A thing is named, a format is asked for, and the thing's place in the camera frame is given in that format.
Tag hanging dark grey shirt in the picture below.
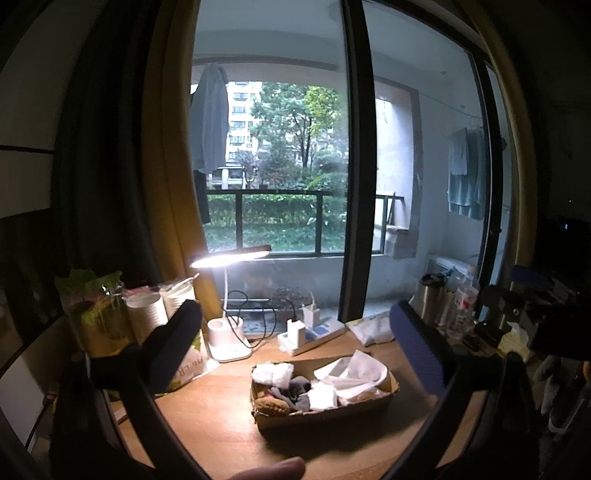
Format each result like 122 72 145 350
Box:
189 62 230 224

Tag metal thermos cup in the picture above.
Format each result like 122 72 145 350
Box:
413 273 446 326

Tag dark green curtain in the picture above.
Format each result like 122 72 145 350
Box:
50 0 185 296

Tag white tissue paper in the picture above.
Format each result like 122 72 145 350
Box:
253 363 295 389

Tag crumpled white wrapper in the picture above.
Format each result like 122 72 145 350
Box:
314 351 391 398

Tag white ribbed can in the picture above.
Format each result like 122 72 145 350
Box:
124 291 169 344
159 277 198 319

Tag black window frame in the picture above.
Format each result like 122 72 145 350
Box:
342 0 379 324

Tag white power strip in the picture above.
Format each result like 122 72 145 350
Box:
277 318 346 356

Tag brown loofah sponge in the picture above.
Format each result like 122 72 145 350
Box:
253 398 291 417

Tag person's left hand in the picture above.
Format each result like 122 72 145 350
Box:
231 457 306 480

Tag white paper bag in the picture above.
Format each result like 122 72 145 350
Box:
157 323 220 398

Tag black balcony railing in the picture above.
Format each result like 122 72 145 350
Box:
205 189 404 257

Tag white plastic bag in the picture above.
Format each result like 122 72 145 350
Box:
346 313 398 347

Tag yellow tissue box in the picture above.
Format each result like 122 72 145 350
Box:
496 323 534 363

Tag grey dotted sock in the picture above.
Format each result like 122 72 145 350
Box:
272 376 315 412

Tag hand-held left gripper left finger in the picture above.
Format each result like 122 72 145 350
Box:
51 298 213 480

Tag clear water bottle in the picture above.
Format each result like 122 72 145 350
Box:
450 265 478 340

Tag white desk lamp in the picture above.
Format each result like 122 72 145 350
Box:
190 244 271 363

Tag hanging blue towels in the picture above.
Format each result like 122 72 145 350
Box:
447 127 488 220

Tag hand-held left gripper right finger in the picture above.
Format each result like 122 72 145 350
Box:
383 300 541 480

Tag cardboard box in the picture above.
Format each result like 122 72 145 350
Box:
250 353 400 432

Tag black cable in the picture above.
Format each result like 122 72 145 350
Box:
226 290 301 347

